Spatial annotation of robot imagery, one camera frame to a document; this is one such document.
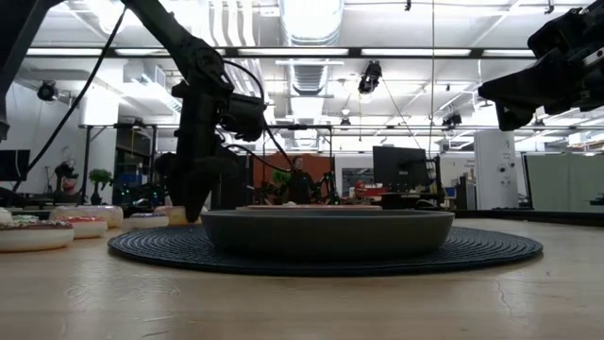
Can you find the dark shelf unit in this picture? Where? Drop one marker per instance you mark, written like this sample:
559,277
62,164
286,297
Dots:
125,156

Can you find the black ceiling-mounted camera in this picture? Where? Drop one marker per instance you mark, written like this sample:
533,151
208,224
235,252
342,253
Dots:
451,119
370,78
47,91

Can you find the small red-iced donut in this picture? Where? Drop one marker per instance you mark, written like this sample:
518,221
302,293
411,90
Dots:
87,229

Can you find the white cabinet pillar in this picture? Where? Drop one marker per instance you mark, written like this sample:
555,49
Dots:
495,170

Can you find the small green potted plant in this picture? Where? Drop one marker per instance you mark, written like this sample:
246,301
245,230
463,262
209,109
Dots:
100,177

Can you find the black monitor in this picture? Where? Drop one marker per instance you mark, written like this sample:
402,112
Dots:
14,165
400,166

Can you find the grey round plate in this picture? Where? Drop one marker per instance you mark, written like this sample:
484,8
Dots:
325,236

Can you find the large pink-iced donut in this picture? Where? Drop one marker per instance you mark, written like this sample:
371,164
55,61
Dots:
172,215

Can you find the orange panel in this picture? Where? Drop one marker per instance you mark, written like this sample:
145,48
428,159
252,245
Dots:
316,165

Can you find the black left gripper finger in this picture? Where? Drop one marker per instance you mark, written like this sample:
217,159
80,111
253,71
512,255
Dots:
204,189
192,193

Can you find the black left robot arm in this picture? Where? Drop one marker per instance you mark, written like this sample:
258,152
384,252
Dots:
179,42

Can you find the grey-green partition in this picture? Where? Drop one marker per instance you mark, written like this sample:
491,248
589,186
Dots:
566,184

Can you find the small blue-iced donut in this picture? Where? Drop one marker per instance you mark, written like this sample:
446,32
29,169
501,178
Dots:
148,222

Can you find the large white-iced blue-drizzle donut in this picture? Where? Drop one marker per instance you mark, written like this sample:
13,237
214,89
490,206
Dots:
5,216

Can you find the pink round plate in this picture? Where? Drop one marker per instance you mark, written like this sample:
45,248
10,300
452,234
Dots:
349,208

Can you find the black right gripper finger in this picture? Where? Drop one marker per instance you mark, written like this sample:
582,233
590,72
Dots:
528,91
524,72

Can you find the silver ventilation duct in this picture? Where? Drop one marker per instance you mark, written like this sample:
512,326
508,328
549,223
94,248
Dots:
311,19

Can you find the small green-iced donut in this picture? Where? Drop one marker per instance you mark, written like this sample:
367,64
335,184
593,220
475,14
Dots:
24,218

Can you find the person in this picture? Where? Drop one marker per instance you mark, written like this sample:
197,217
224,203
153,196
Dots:
300,184

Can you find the large purple-iced donut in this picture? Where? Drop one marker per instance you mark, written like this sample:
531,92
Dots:
101,212

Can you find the small white-iced donut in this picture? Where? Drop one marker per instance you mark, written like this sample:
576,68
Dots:
289,203

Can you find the black camera on tripod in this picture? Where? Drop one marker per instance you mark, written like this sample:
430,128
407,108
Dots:
63,172

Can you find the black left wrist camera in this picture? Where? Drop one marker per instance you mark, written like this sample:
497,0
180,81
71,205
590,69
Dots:
243,115

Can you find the round dark woven placemat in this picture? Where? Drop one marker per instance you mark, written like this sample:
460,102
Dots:
141,250

